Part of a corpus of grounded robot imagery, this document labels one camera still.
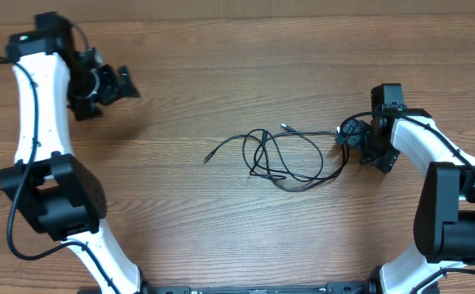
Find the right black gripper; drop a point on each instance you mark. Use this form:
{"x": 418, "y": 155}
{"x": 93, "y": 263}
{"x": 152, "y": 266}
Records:
{"x": 352, "y": 133}

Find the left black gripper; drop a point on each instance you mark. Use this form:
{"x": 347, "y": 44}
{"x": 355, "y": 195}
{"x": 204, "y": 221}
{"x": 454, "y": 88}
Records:
{"x": 113, "y": 84}

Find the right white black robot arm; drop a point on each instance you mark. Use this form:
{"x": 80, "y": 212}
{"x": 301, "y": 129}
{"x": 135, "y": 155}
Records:
{"x": 444, "y": 224}

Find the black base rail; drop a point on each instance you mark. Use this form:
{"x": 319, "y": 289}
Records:
{"x": 262, "y": 289}

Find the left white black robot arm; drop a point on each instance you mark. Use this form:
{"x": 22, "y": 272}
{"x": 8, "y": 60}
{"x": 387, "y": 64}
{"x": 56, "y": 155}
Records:
{"x": 51, "y": 189}

